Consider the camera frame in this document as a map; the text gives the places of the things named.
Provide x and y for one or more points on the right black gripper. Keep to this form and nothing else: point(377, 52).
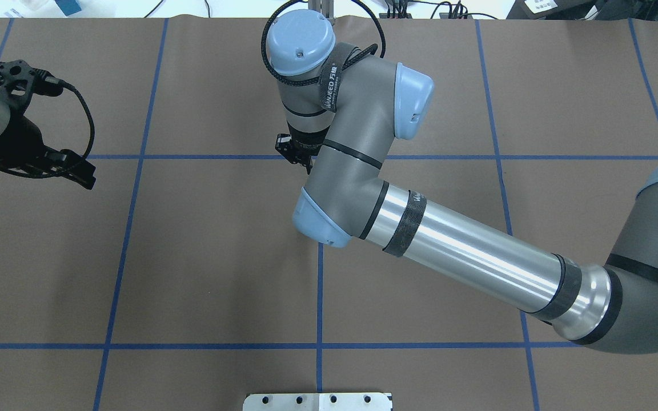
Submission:
point(287, 145)

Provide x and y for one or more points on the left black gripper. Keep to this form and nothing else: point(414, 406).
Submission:
point(16, 139)

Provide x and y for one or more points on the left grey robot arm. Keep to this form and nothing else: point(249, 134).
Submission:
point(17, 105)

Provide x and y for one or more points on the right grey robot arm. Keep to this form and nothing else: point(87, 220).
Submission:
point(345, 106)

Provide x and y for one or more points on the teal box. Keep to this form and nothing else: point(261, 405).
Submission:
point(69, 7)

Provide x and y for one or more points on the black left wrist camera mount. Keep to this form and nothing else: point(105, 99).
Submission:
point(18, 78)

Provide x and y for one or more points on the aluminium frame post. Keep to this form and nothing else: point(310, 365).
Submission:
point(325, 7)

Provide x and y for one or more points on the white camera stand base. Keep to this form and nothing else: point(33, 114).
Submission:
point(319, 401)

